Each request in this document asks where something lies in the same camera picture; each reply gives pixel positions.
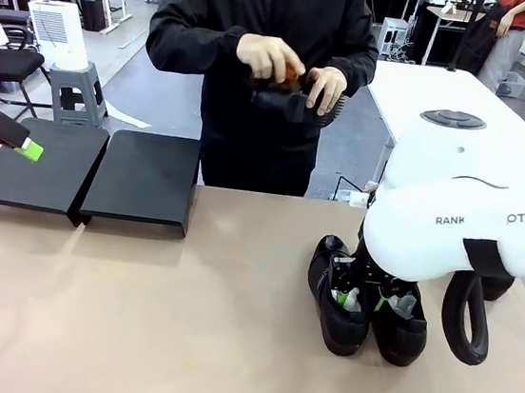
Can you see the person's left hand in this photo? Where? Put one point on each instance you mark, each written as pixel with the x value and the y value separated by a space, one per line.
pixel 327 87

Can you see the clear plastic bin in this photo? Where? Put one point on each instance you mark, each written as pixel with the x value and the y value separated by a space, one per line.
pixel 513 83

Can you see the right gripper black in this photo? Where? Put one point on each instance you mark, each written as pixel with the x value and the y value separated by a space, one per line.
pixel 366 267

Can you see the white floor sheet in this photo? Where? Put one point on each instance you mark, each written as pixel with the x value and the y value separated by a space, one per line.
pixel 123 117

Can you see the white air purifier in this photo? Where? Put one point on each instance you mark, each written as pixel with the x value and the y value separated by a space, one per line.
pixel 57 37

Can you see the black pole stand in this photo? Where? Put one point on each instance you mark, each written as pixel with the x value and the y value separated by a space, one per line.
pixel 465 34

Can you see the person's right forearm black sleeve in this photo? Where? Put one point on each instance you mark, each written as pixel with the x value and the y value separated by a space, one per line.
pixel 189 48

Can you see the wooden top desk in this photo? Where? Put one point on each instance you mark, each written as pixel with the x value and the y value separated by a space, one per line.
pixel 452 14

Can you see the mannequin with red top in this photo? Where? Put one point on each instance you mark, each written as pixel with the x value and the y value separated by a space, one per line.
pixel 505 54

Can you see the black hanging apron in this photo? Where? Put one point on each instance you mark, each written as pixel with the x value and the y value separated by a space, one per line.
pixel 483 41

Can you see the wooden shoe brush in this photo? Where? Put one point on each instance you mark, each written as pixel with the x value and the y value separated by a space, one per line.
pixel 294 74

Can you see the black metal shoe stand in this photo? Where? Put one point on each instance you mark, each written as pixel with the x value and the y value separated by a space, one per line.
pixel 144 182
pixel 44 179

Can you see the person in black jacket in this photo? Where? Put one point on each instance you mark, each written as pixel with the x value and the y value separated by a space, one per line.
pixel 275 16

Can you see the black computer tower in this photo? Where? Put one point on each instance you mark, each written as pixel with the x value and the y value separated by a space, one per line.
pixel 93 13

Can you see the person's right hand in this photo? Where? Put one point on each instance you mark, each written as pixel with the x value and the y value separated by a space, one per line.
pixel 265 58

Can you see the white paper shoe stuffing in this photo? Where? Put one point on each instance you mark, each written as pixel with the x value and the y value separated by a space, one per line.
pixel 353 299
pixel 402 304

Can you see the white computer case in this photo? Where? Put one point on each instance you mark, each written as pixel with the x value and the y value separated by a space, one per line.
pixel 392 35

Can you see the person's left forearm black sleeve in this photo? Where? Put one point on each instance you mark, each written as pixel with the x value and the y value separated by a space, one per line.
pixel 360 65

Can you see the grey plastic stool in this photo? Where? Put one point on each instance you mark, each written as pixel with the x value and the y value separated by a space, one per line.
pixel 73 77

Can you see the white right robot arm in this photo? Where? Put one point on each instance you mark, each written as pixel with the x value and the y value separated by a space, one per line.
pixel 437 179

